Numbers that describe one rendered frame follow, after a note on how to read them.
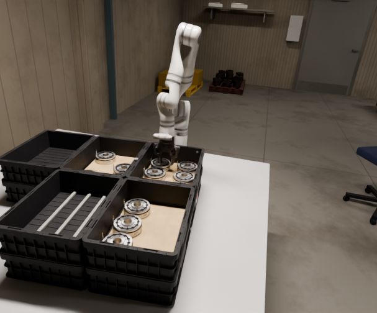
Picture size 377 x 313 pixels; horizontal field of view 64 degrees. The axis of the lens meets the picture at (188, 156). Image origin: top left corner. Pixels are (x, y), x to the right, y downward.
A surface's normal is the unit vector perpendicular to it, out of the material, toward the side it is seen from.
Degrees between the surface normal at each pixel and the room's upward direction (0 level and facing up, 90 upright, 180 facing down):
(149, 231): 0
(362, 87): 90
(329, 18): 90
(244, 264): 0
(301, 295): 0
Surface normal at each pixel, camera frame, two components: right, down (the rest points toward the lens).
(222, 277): 0.06, -0.90
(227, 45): -0.25, 0.40
